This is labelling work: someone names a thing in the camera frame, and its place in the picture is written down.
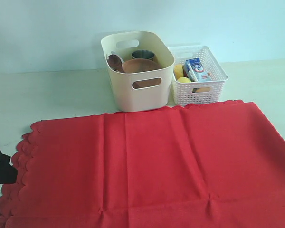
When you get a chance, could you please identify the brown wooden spoon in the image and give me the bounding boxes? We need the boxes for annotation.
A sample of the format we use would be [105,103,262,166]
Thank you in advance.
[107,54,125,73]

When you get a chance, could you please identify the brown wooden plate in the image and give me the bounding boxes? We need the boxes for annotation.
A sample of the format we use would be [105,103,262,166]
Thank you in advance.
[122,58,162,89]

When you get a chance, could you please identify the stainless steel cup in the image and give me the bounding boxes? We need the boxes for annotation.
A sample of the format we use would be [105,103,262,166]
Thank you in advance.
[131,49,155,60]

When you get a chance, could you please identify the yellow lemon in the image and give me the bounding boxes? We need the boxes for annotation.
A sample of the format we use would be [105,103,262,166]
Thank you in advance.
[177,77,191,83]

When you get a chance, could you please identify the yellow cheese wedge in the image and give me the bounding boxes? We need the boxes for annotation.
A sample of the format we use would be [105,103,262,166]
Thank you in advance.
[173,64,184,80]

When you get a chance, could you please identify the red scalloped cloth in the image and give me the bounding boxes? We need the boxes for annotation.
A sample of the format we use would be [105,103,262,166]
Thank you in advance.
[0,100,285,228]

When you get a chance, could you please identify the blue white milk carton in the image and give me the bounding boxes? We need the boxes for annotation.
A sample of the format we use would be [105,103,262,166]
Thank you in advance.
[183,57,211,82]

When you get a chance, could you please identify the cream plastic bin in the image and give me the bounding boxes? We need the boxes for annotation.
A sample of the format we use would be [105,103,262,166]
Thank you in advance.
[101,31,175,112]

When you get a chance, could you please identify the white woven plastic basket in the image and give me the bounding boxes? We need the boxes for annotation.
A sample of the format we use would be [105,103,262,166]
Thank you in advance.
[168,45,228,106]

